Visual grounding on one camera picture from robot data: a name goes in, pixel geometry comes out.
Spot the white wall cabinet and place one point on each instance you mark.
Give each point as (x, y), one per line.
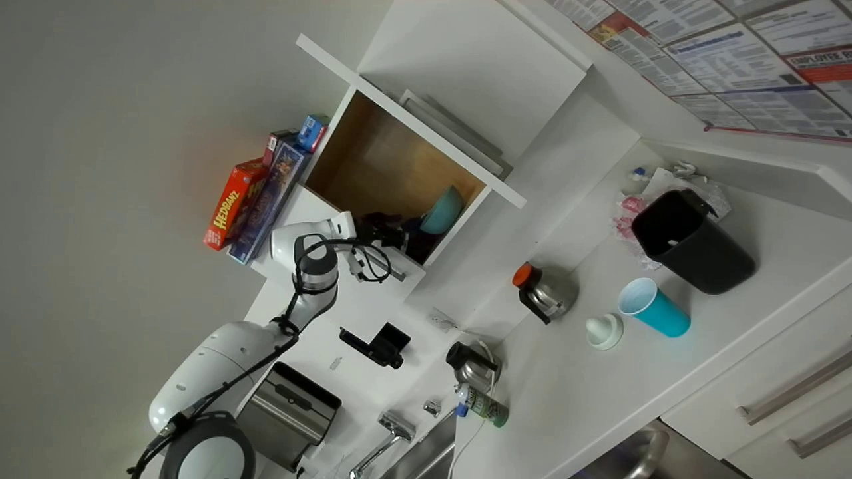
(481, 70)

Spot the white round plastic lid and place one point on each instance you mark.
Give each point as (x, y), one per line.
(605, 331)

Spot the wooden open cabinet box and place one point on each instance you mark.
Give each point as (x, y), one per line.
(375, 159)

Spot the silver faucet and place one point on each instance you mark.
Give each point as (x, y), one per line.
(473, 362)

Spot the blue plastic cup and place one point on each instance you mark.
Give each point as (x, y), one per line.
(658, 310)

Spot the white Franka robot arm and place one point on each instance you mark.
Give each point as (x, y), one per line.
(229, 354)

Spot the black stereo camera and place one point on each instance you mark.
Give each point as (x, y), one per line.
(377, 344)

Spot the red cardboard box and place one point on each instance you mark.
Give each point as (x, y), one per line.
(233, 202)

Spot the chrome faucet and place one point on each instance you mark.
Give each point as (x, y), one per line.
(388, 439)

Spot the small blue box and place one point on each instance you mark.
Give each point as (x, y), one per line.
(312, 133)

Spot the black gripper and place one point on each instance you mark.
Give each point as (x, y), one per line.
(383, 234)

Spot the long blue foil box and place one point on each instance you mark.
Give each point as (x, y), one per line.
(268, 201)

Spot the steel sink basin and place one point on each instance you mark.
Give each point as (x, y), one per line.
(428, 456)

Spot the large labor law poster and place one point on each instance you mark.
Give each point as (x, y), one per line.
(737, 62)

